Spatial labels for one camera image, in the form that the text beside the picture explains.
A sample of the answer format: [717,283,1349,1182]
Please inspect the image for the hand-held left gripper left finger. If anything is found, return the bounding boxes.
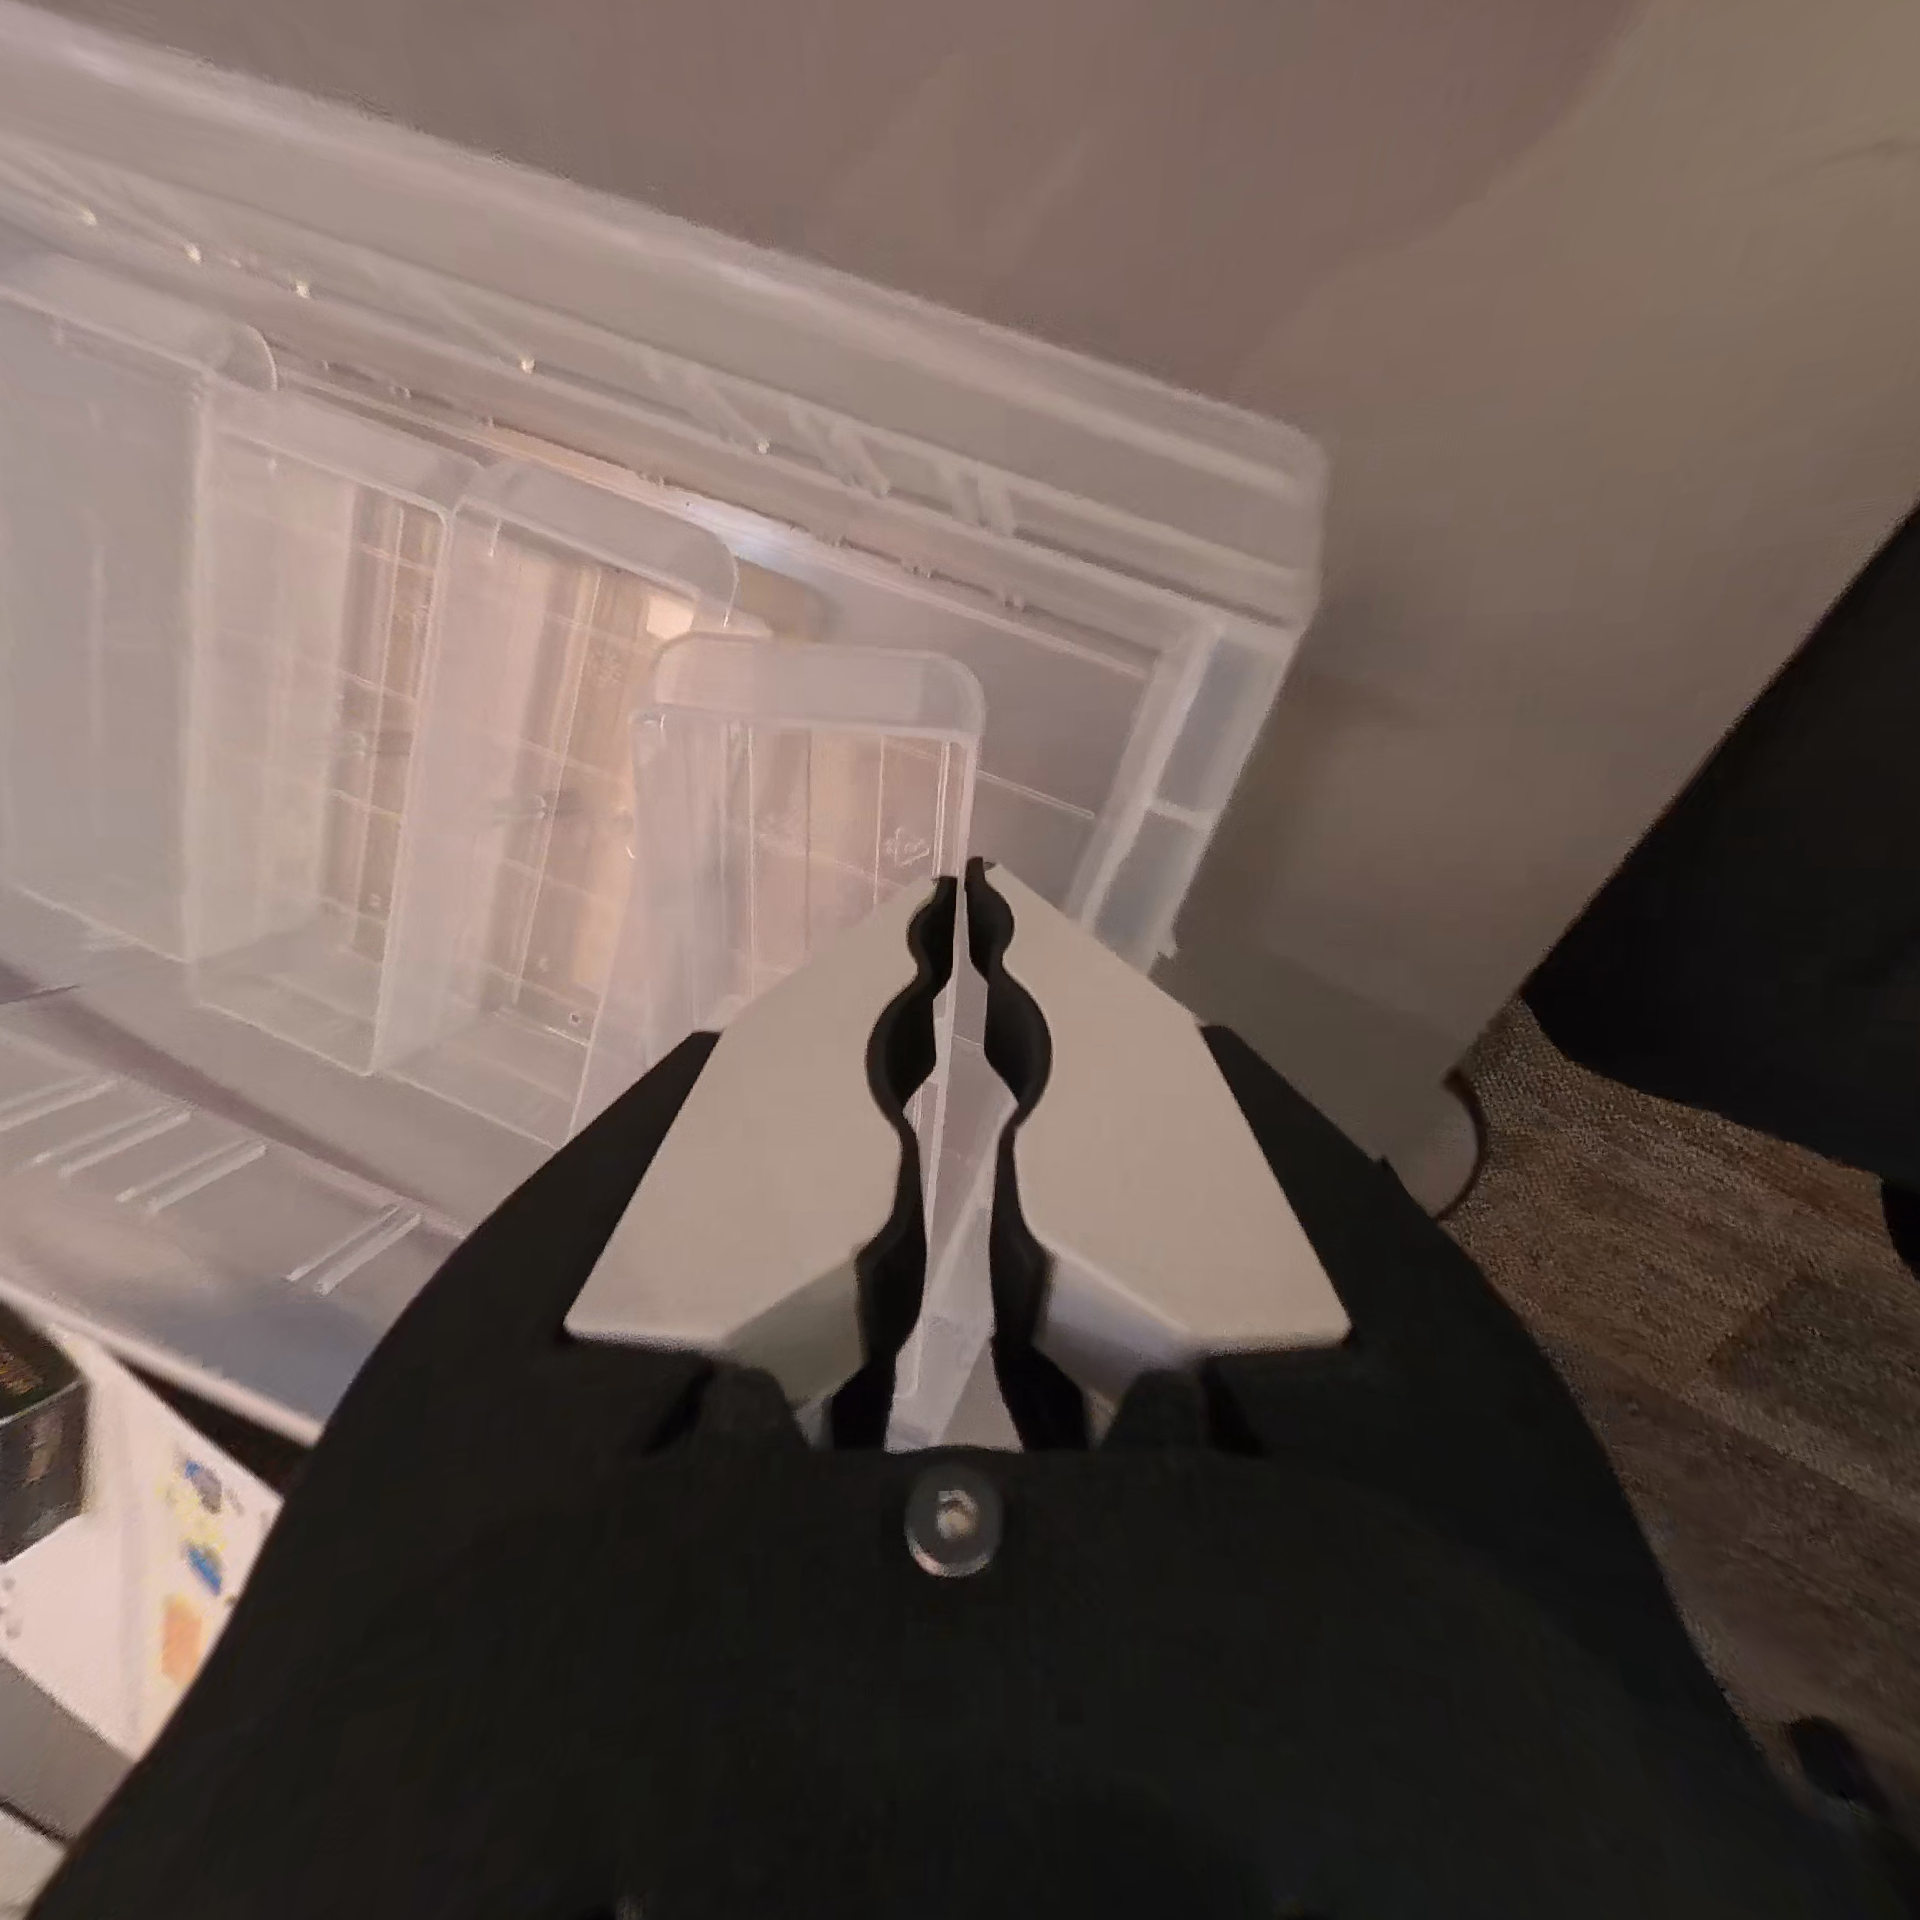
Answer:
[561,879,962,1444]

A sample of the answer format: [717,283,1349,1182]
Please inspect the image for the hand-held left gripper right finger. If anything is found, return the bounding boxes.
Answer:
[967,860,1349,1452]

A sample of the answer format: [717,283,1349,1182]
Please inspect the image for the clear plastic drawer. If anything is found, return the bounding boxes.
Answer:
[0,294,278,962]
[374,463,740,1161]
[191,393,479,1080]
[569,631,1029,1454]

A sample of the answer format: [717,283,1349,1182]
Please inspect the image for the large clear storage box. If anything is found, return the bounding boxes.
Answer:
[0,30,1332,1443]

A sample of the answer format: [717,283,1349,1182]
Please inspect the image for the person's black clothing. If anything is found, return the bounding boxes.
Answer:
[1521,510,1920,1187]

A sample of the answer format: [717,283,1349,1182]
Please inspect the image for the printed instruction sheet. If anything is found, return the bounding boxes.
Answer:
[0,1329,288,1759]

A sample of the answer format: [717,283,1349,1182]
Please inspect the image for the black model kit box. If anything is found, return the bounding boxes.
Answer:
[0,1305,90,1561]

